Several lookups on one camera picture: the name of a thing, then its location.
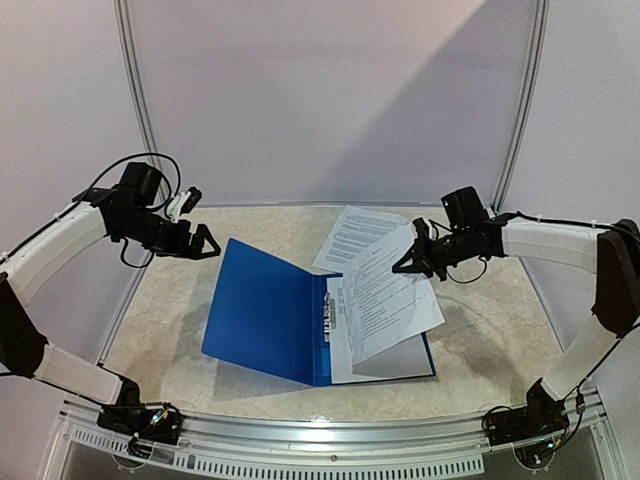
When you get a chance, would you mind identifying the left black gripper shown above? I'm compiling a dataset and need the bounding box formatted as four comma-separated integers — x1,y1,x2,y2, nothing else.
117,207,221,258

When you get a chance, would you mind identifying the printed paper sheet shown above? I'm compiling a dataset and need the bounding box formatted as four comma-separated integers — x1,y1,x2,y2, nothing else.
312,206,408,273
326,277,436,385
343,225,445,364

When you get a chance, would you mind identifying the blue plastic folder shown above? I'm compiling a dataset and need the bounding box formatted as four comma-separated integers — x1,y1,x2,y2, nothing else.
201,237,436,387

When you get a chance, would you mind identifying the metal folder clip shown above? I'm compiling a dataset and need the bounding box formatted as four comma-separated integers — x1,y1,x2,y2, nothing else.
322,292,338,343

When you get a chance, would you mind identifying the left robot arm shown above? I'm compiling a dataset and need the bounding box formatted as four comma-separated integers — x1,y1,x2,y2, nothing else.
1,153,221,434

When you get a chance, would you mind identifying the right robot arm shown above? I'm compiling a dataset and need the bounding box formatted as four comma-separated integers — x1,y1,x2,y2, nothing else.
392,186,639,436

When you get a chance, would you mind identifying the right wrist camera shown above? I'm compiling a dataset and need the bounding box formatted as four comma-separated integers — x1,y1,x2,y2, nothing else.
412,218,438,244

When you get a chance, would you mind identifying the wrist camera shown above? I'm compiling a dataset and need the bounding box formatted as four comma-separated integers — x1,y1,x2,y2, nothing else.
164,186,202,223
412,218,438,244

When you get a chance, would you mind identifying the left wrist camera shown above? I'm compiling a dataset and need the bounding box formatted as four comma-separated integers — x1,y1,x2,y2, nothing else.
164,186,202,223

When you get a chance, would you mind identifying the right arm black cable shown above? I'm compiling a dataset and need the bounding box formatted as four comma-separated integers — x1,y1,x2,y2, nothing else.
444,209,636,286

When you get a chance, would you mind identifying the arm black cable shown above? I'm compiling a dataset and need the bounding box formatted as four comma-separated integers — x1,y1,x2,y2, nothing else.
74,152,182,269
444,209,636,286

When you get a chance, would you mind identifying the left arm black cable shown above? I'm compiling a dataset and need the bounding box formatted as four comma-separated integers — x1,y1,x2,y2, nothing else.
74,152,182,269

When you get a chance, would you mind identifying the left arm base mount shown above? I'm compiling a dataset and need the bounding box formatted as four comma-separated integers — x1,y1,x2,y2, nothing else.
97,376,185,446

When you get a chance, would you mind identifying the aluminium front rail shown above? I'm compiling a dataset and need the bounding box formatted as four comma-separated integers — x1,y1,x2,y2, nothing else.
43,389,626,479

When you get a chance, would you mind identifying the right aluminium frame post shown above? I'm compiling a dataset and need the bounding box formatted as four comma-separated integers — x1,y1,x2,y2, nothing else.
490,0,550,211

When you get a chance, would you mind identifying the aluminium frame post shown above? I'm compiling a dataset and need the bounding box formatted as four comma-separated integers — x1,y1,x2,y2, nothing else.
113,0,157,152
490,0,550,211

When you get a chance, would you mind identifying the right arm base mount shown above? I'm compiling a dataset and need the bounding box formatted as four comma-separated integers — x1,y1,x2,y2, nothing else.
481,379,586,452

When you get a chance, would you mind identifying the left aluminium frame post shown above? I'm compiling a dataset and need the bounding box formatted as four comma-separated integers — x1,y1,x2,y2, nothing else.
113,0,157,152

